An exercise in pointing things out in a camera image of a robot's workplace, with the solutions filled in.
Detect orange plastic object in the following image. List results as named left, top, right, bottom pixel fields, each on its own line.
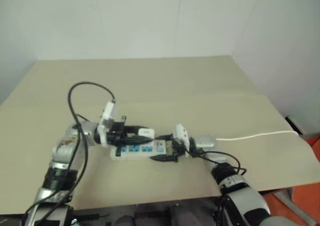
left=259, top=132, right=320, bottom=226

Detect white charger plug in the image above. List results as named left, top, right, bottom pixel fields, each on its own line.
left=137, top=127, right=156, bottom=139

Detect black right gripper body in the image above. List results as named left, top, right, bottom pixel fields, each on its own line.
left=169, top=138, right=187, bottom=159

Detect black and white box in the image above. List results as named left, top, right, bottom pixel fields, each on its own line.
left=284, top=114, right=305, bottom=137

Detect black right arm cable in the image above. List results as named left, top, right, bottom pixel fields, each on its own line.
left=190, top=149, right=248, bottom=226

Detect white power strip cable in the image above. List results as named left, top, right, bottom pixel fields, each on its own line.
left=215, top=131, right=300, bottom=142

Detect black panel under table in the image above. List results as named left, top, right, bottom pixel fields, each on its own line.
left=71, top=196, right=222, bottom=226

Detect white power strip blue sockets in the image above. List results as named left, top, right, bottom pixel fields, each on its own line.
left=109, top=138, right=168, bottom=162

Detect dark rounded shape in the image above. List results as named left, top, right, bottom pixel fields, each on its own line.
left=115, top=214, right=136, bottom=226

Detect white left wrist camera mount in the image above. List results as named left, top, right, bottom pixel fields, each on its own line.
left=97, top=101, right=121, bottom=147

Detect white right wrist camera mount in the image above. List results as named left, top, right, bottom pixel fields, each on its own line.
left=173, top=123, right=192, bottom=159

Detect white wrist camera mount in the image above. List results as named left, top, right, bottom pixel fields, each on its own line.
left=173, top=123, right=192, bottom=159
left=97, top=101, right=121, bottom=147

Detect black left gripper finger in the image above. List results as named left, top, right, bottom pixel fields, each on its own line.
left=123, top=125, right=143, bottom=134
left=122, top=135, right=154, bottom=146

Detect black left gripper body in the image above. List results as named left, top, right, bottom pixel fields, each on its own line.
left=106, top=115, right=129, bottom=147

